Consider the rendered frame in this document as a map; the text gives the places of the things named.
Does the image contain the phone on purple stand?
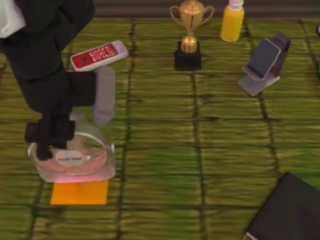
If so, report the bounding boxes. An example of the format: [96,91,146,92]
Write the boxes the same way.
[237,31,292,97]

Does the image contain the translucent pale purple tube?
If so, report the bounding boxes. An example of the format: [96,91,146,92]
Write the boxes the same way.
[93,65,117,126]

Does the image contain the black box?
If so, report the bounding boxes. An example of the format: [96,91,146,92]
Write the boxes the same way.
[243,171,320,240]

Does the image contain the grey smartphone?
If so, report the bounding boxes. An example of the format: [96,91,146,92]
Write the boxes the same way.
[245,37,281,81]

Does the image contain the green bamboo mat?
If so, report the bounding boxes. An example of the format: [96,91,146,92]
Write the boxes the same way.
[0,16,320,240]

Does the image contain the yellow bottle with white cap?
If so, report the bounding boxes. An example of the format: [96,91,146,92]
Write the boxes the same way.
[219,0,246,43]

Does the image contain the orange sticky note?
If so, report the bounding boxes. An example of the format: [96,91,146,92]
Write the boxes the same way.
[49,178,110,206]

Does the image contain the red and white remote control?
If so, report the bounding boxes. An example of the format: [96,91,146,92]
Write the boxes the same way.
[69,39,130,72]

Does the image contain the gold trophy with black base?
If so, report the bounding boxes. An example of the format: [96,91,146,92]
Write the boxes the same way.
[169,0,216,71]

